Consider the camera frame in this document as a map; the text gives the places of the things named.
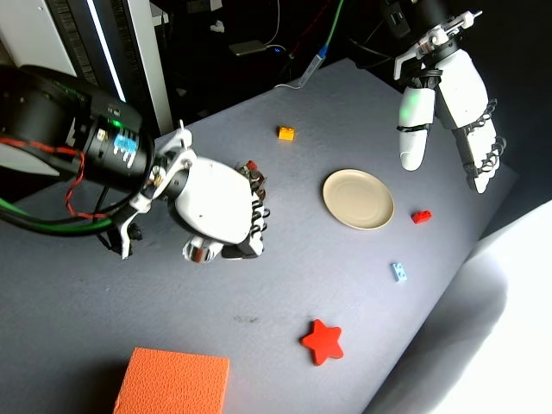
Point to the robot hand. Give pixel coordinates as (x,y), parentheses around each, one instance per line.
(211,202)
(461,90)

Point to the brown toy cupcake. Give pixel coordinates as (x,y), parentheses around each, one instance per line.
(252,166)

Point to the beige round plate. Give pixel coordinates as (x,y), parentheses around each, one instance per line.
(358,199)

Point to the orange toy brick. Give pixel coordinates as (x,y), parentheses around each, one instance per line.
(286,133)

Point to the red toy brick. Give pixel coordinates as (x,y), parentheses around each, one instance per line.
(421,217)

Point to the white adapter with blue plug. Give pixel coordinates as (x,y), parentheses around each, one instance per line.
(311,71)

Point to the grey flat device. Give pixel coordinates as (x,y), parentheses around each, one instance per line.
(248,47)

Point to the small white plastic connector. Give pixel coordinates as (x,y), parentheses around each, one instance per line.
(217,26)

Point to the red star block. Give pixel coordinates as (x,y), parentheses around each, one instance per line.
(323,343)

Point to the orange textured box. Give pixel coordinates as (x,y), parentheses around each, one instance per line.
(172,384)

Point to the light blue toy brick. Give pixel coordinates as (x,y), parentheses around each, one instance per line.
(399,271)

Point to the white robot torso column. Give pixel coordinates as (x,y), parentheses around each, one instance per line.
(34,39)

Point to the white backdrop sheet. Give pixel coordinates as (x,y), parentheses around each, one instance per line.
(509,345)

